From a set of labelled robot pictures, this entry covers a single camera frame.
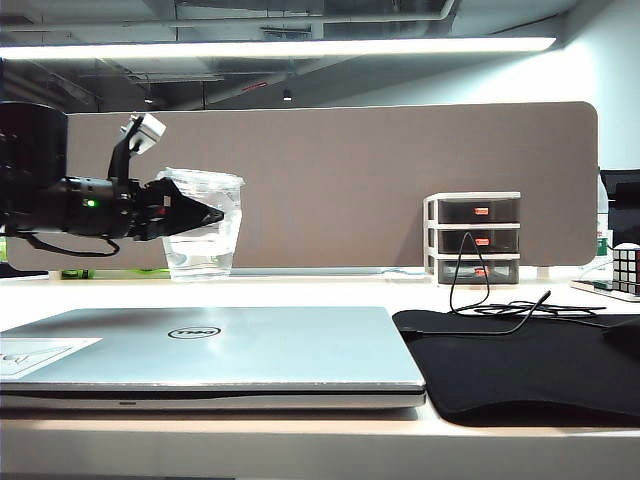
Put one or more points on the light green strip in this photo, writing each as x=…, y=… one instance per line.
x=155, y=271

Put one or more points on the silver Dell laptop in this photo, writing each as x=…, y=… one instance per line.
x=280, y=350

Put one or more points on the white drawer organizer frame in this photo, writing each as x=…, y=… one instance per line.
x=431, y=239

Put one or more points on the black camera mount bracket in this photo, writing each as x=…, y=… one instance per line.
x=119, y=157

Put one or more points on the small pendant ceiling lamp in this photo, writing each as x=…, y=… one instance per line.
x=287, y=95

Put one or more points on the dark translucent drawer red label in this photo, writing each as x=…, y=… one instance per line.
x=502, y=240
x=502, y=271
x=457, y=211

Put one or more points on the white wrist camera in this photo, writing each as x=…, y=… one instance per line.
x=145, y=131

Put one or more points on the black mouse pad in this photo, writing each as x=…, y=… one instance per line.
x=525, y=370

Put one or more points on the long white light strip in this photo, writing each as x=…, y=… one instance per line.
x=275, y=49

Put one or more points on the flat white device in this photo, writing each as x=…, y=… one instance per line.
x=592, y=286

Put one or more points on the brown desk partition panel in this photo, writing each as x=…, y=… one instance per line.
x=350, y=175

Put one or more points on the white sticker on laptop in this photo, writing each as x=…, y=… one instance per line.
x=45, y=355

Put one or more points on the black monitor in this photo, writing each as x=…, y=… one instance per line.
x=625, y=205

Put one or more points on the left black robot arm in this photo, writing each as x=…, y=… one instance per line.
x=30, y=150

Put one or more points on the Rubik's cube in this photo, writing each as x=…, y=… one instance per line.
x=626, y=269

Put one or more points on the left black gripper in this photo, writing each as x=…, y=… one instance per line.
x=135, y=215

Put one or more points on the clear plastic cup with lid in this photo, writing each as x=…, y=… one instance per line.
x=200, y=260

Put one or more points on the green and black object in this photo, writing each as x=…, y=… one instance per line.
x=76, y=274

